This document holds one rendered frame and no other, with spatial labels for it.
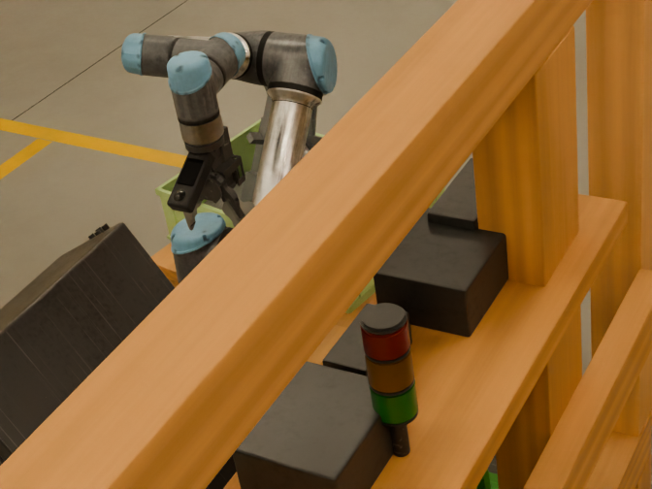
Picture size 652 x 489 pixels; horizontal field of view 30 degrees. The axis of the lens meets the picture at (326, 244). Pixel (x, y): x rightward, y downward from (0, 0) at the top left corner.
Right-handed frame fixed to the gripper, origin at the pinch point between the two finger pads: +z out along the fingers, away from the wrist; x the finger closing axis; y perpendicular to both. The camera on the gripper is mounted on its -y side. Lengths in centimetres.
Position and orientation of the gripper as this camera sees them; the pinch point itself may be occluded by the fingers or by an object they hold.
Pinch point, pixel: (217, 236)
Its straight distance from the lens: 226.9
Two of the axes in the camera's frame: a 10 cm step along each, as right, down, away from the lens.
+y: 4.7, -5.5, 6.9
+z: 1.4, 8.2, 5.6
